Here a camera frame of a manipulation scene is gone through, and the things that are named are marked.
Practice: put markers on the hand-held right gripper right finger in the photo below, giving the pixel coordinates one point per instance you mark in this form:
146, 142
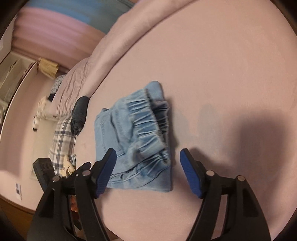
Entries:
189, 171

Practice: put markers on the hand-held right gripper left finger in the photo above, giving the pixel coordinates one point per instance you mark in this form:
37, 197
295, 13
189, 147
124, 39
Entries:
108, 168

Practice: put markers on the light blue denim pants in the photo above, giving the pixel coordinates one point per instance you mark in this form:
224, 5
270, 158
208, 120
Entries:
137, 129

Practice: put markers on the person's left hand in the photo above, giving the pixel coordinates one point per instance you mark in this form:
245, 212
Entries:
74, 205

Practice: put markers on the plaid cloth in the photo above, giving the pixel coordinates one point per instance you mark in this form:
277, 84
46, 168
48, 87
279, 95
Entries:
61, 139

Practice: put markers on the white plush toy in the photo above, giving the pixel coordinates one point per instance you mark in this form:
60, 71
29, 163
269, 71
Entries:
39, 111

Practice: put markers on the black rolled cloth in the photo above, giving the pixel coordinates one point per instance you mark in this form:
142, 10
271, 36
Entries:
79, 113

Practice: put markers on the striped dark cloth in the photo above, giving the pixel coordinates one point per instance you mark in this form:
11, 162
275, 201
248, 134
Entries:
56, 85

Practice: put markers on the white shelf unit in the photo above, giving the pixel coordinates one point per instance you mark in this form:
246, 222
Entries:
11, 74

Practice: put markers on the straw bag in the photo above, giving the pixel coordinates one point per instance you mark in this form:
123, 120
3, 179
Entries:
49, 67

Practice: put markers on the pink bed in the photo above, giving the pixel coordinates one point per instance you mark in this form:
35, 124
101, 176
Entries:
220, 69

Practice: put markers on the white wall label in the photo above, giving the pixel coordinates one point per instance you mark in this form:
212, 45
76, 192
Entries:
19, 191

